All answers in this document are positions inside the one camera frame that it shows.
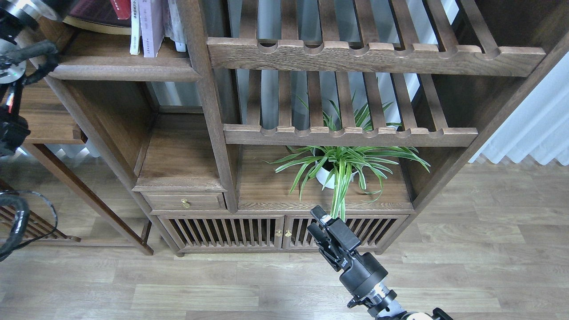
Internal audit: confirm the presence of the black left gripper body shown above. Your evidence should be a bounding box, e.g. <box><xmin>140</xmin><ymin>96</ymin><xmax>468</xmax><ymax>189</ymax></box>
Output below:
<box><xmin>27</xmin><ymin>0</ymin><xmax>79</xmax><ymax>22</ymax></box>

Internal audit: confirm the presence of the white book in plastic wrap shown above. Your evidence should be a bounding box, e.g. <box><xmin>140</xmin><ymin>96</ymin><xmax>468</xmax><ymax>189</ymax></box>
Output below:
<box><xmin>163</xmin><ymin>0</ymin><xmax>187</xmax><ymax>52</ymax></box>

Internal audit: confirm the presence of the white and purple book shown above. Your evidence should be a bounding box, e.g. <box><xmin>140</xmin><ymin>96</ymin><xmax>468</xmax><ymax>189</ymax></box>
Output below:
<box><xmin>138</xmin><ymin>0</ymin><xmax>167</xmax><ymax>57</ymax></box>

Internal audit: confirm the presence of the green spider plant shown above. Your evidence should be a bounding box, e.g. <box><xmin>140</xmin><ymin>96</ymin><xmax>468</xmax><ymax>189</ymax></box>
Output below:
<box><xmin>269</xmin><ymin>91</ymin><xmax>431</xmax><ymax>243</ymax></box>

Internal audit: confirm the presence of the yellow-green paperback book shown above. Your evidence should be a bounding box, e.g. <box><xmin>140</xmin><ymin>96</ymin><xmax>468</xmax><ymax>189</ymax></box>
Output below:
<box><xmin>129</xmin><ymin>0</ymin><xmax>141</xmax><ymax>55</ymax></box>

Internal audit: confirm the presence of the red paperback book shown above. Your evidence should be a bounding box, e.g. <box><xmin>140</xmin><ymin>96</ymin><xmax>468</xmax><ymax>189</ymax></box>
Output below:
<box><xmin>110</xmin><ymin>0</ymin><xmax>132</xmax><ymax>20</ymax></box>

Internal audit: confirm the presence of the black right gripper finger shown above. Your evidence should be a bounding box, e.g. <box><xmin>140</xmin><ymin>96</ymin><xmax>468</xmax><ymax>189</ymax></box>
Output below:
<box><xmin>308</xmin><ymin>223</ymin><xmax>343</xmax><ymax>272</ymax></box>
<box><xmin>310</xmin><ymin>205</ymin><xmax>361</xmax><ymax>253</ymax></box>

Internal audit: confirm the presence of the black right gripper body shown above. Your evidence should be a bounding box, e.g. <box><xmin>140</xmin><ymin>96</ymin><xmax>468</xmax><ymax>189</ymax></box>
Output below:
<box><xmin>329</xmin><ymin>251</ymin><xmax>389</xmax><ymax>299</ymax></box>

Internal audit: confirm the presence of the maroon book with cream pages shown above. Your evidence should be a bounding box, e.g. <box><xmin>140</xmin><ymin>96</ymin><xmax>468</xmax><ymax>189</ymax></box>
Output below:
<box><xmin>64</xmin><ymin>0</ymin><xmax>131</xmax><ymax>35</ymax></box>

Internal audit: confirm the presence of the white pleated curtain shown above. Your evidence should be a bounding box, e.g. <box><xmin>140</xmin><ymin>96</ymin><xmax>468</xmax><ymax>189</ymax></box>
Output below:
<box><xmin>469</xmin><ymin>53</ymin><xmax>569</xmax><ymax>166</ymax></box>

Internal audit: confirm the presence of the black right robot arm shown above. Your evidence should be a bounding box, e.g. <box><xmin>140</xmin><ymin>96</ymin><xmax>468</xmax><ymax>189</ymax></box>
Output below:
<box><xmin>308</xmin><ymin>205</ymin><xmax>451</xmax><ymax>320</ymax></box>

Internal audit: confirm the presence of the dark wooden bookshelf unit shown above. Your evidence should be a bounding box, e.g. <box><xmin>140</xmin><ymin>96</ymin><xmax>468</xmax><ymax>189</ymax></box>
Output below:
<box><xmin>16</xmin><ymin>0</ymin><xmax>568</xmax><ymax>255</ymax></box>

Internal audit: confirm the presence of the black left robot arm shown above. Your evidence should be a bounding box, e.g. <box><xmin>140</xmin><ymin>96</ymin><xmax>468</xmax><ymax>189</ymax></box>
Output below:
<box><xmin>0</xmin><ymin>0</ymin><xmax>76</xmax><ymax>156</ymax></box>

